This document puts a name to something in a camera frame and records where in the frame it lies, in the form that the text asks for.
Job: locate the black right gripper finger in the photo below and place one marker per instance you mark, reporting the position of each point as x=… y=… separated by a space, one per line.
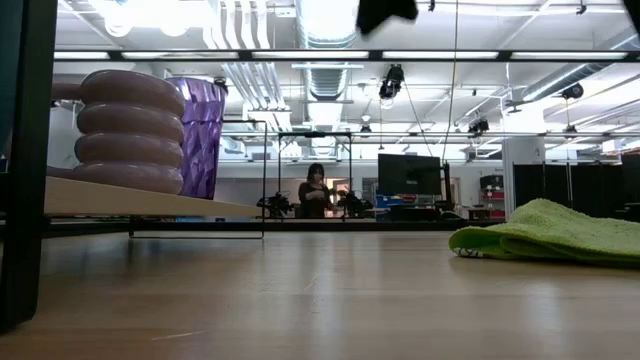
x=385 y=12

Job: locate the purple faceted plastic tumbler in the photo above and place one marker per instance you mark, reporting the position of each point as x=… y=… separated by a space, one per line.
x=202 y=150

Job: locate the lilac ribbed mug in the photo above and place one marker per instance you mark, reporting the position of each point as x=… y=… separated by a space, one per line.
x=130 y=120

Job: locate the dark blue cup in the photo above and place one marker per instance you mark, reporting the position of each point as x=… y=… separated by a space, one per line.
x=10 y=75

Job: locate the black background robot arm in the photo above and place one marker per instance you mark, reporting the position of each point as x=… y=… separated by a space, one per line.
x=356 y=205
x=276 y=205

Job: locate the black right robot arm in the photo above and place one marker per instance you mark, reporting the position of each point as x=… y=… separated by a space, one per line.
x=634 y=10

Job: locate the black ceiling-hung spotlight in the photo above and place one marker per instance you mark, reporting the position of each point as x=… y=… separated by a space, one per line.
x=478 y=126
x=392 y=82
x=572 y=91

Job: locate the black computer monitor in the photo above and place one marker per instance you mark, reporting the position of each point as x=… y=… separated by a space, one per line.
x=410 y=175

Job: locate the blue storage bins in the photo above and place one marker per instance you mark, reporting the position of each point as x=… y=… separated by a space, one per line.
x=387 y=201

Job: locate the person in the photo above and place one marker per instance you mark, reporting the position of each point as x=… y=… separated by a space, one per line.
x=314 y=197

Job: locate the red storage bin rack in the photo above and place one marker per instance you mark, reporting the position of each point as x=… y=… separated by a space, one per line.
x=492 y=196

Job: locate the black room partition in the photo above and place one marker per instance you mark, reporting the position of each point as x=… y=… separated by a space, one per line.
x=575 y=185

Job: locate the lime green microfibre cloth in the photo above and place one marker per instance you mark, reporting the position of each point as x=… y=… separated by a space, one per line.
x=550 y=230

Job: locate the wooden board tray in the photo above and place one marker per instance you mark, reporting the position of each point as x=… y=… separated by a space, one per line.
x=30 y=200

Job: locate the silver ceiling duct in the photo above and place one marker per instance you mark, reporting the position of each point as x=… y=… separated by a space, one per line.
x=327 y=80

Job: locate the thin black background frame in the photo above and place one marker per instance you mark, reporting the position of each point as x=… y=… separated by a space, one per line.
x=315 y=134

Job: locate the black aluminium rig frame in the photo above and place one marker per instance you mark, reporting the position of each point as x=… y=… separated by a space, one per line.
x=350 y=226

